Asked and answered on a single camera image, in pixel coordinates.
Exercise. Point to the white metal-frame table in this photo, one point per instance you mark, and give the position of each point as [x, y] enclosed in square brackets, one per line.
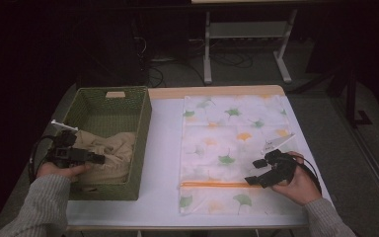
[207, 49]

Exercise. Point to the white table mat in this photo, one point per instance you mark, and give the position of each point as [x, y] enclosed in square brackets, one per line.
[163, 144]

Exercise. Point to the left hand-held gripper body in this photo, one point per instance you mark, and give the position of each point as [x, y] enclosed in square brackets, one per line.
[64, 154]

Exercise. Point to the green woven basket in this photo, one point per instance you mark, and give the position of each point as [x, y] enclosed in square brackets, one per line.
[112, 112]

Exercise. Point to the black metal stand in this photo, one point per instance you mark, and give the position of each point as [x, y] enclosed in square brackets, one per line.
[352, 95]

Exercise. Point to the metal floor rail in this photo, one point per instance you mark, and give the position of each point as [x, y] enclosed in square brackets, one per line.
[371, 164]

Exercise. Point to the person's left hand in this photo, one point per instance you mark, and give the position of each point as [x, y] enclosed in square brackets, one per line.
[62, 172]

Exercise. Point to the leaf-print mesh laundry bag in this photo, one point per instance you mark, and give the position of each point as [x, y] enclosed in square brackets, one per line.
[230, 138]

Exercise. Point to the beige pants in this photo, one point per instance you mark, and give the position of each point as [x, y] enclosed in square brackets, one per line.
[112, 154]

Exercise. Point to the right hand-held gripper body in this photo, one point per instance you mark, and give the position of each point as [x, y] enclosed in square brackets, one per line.
[283, 168]

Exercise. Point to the person's right hand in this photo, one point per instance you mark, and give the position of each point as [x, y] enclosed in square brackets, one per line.
[301, 184]

